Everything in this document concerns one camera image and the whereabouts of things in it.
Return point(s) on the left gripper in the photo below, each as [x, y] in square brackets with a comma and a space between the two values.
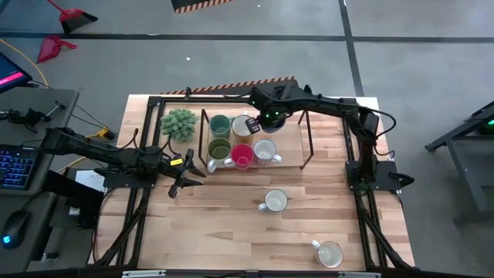
[173, 166]

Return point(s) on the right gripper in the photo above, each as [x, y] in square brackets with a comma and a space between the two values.
[272, 110]

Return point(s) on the olive green mug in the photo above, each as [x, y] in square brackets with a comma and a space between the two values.
[218, 150]

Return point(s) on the white mug red pattern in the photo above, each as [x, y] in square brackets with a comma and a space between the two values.
[264, 151]

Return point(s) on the teal mug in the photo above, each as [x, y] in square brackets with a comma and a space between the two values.
[220, 126]

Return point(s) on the white mug blue pattern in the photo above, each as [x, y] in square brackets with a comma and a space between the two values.
[276, 201]

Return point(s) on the white mug grey diamonds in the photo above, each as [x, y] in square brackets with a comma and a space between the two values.
[329, 255]

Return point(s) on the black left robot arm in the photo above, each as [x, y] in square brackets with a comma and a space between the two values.
[96, 148]

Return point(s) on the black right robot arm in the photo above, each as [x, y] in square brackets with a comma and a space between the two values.
[328, 106]

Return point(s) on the black table clamp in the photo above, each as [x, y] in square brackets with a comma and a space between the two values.
[307, 89]
[188, 93]

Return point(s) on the wooden shelf black legs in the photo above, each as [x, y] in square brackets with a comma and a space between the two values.
[291, 150]

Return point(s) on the hazard striped black mat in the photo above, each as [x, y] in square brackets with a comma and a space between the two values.
[231, 85]
[193, 4]

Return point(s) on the artificial plant patterned pot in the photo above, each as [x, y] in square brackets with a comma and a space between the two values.
[178, 124]

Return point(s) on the yellow power plug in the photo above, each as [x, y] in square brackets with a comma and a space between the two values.
[103, 133]

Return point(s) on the white paper sheet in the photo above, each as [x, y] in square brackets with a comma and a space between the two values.
[90, 179]

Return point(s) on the black clamp tool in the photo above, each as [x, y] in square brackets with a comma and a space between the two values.
[29, 116]

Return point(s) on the backlit black keyboard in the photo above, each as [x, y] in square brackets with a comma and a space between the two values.
[17, 168]

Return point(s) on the grey side desk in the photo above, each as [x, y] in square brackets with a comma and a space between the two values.
[15, 138]

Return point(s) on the black computer mouse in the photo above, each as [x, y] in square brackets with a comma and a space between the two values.
[17, 226]

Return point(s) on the red dustpan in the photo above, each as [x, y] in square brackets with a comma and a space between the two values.
[50, 48]

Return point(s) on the dark metal stand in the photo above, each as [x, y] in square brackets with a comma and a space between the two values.
[474, 162]

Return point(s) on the computer monitor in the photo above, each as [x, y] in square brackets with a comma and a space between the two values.
[9, 75]

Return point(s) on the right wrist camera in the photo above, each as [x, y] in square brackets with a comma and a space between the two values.
[252, 125]

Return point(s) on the black aluminium table frame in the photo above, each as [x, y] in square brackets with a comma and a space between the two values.
[216, 100]

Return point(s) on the silver metal bracket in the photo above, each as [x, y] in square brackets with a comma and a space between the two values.
[143, 274]
[359, 275]

